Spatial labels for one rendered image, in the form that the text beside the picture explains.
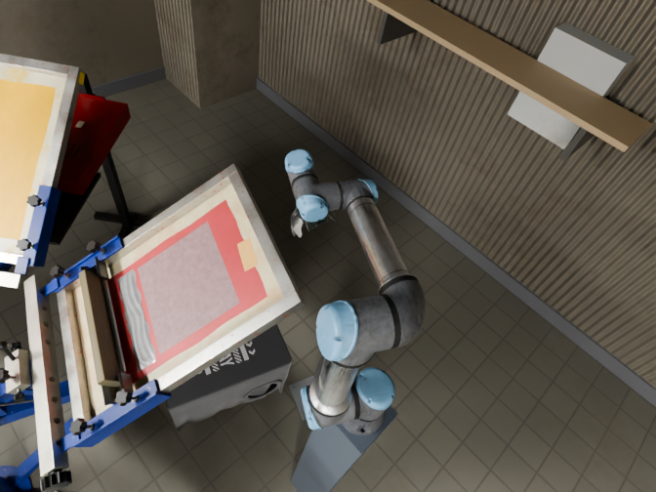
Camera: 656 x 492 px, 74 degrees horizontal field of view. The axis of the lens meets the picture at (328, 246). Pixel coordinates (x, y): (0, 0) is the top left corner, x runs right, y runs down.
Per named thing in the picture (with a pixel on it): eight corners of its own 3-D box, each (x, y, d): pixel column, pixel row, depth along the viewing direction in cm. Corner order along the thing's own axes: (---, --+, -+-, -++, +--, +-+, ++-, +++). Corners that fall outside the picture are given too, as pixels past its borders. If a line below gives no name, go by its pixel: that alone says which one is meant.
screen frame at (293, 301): (239, 169, 152) (233, 162, 149) (306, 305, 122) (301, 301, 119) (63, 288, 159) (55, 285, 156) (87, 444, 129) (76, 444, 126)
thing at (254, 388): (275, 379, 203) (280, 345, 175) (282, 395, 199) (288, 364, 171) (175, 418, 186) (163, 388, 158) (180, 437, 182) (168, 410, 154)
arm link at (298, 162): (286, 173, 112) (279, 150, 117) (294, 199, 121) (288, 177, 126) (315, 165, 112) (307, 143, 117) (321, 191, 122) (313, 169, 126)
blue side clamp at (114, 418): (168, 381, 130) (151, 378, 124) (172, 396, 127) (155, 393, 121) (89, 430, 132) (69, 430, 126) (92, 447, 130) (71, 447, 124)
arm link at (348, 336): (355, 426, 125) (406, 331, 85) (305, 438, 121) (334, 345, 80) (343, 387, 133) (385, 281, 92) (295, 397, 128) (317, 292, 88)
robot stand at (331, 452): (337, 483, 233) (398, 413, 140) (312, 510, 224) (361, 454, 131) (314, 457, 240) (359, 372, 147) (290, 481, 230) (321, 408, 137)
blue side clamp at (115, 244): (132, 242, 158) (117, 234, 152) (134, 253, 155) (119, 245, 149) (67, 286, 161) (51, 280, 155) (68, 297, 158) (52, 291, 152)
